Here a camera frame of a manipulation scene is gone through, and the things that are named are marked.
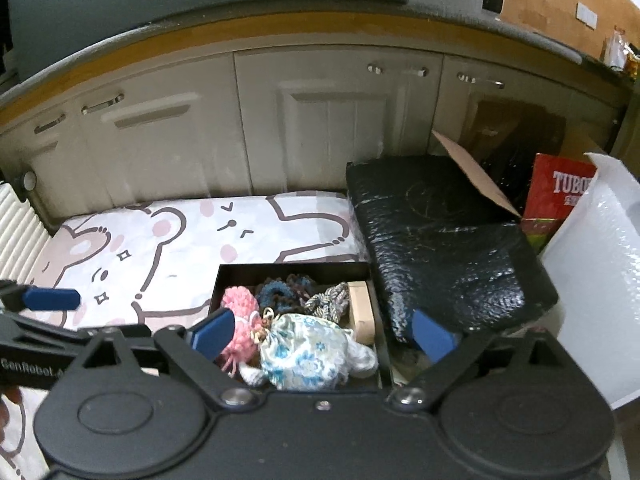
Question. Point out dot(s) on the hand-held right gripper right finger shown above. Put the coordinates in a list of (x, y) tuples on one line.
[(432, 337)]

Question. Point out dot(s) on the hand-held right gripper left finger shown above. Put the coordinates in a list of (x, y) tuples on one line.
[(215, 332)]

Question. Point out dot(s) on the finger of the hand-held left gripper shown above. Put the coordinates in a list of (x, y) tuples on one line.
[(50, 299)]

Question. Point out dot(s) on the pink white crochet doll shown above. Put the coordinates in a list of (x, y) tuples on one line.
[(232, 352)]

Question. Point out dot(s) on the pink crochet ball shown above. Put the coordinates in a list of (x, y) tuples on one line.
[(240, 305)]

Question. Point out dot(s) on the oval wooden box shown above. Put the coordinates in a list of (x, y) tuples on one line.
[(362, 315)]

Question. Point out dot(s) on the dark crochet scrunchie bundle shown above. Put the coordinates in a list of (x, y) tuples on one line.
[(280, 292)]

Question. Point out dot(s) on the blue floral fabric pouch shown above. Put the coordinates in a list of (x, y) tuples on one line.
[(305, 350)]

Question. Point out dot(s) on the black cardboard box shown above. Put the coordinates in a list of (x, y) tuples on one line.
[(300, 270)]

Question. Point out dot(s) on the person's left hand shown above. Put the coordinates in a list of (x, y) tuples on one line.
[(7, 410)]

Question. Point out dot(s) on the black wrapped package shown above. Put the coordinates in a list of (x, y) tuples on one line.
[(450, 245)]

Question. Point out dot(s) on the bear printed blanket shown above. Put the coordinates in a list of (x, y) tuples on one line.
[(150, 260)]

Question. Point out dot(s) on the brown cardboard flap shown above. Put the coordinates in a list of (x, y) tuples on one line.
[(475, 180)]

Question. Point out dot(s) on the white bubble wrap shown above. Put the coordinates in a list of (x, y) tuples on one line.
[(595, 285)]

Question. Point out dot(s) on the red carton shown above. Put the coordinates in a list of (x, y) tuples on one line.
[(555, 210)]

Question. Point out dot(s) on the cream cabinet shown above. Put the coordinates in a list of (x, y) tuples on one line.
[(310, 125)]

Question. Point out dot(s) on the grey countertop with wooden edge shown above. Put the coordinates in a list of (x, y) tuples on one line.
[(300, 30)]

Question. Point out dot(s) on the snack packets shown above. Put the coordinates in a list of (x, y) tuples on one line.
[(620, 50)]

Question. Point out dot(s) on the white wall switch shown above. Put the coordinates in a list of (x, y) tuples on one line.
[(586, 15)]

